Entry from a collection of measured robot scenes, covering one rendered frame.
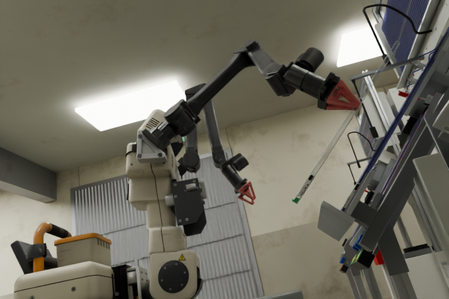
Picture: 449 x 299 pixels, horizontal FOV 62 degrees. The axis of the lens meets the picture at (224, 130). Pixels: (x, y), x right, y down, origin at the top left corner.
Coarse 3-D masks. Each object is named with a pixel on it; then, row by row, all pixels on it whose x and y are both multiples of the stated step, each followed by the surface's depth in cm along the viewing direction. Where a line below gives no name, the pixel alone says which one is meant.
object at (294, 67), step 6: (294, 66) 100; (300, 66) 103; (306, 66) 102; (288, 72) 100; (294, 72) 99; (300, 72) 99; (306, 72) 99; (288, 78) 100; (294, 78) 99; (300, 78) 99; (288, 84) 102; (294, 84) 100; (300, 84) 99; (300, 90) 101
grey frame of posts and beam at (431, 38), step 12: (444, 0) 124; (372, 12) 210; (444, 12) 127; (432, 24) 138; (444, 24) 129; (432, 36) 140; (432, 48) 143; (420, 72) 161; (372, 276) 162; (396, 276) 95; (408, 276) 95; (372, 288) 160; (396, 288) 94; (408, 288) 94
